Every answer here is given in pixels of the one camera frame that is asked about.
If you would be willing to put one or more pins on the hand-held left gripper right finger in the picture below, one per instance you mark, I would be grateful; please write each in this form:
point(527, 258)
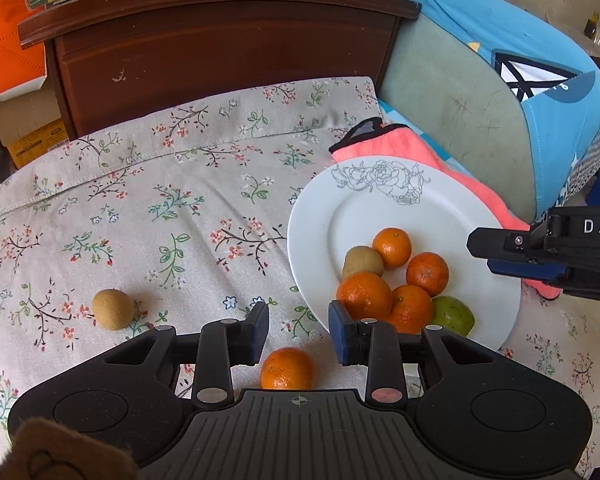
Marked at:
point(337, 330)

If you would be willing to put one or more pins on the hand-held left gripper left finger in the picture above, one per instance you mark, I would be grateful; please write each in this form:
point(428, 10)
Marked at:
point(260, 330)

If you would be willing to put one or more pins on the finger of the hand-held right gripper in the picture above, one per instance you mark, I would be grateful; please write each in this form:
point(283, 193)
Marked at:
point(500, 242)

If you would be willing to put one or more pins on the white plate with rose drawing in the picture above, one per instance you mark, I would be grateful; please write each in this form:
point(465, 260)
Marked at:
point(360, 210)

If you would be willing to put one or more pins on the large orange tangerine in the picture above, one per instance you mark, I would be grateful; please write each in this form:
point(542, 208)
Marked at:
point(365, 295)

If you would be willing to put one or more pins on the brown round fruit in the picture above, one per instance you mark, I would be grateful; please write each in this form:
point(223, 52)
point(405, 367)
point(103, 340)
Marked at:
point(112, 310)
point(362, 261)

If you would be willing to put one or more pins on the green fruit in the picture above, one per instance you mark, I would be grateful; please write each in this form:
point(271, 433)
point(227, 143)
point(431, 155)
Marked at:
point(452, 316)

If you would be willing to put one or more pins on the pink towel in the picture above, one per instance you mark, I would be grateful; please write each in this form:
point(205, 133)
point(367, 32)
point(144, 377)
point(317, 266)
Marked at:
point(415, 145)

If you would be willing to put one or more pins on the floral linen tablecloth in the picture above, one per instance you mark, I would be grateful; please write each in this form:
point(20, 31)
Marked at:
point(180, 210)

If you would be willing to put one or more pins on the grey green cushion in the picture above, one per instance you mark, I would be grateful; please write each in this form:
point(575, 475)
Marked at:
point(455, 100)

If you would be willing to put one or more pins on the blue printed cloth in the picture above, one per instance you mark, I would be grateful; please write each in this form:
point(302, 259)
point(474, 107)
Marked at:
point(480, 10)

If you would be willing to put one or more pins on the brown wooden headboard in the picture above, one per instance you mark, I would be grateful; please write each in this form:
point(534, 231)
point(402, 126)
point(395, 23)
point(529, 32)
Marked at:
point(220, 50)

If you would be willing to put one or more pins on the cardboard box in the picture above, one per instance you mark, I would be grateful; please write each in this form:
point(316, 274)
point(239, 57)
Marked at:
point(30, 132)

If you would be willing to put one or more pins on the orange paper bag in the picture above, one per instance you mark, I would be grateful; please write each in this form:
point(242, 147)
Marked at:
point(10, 50)

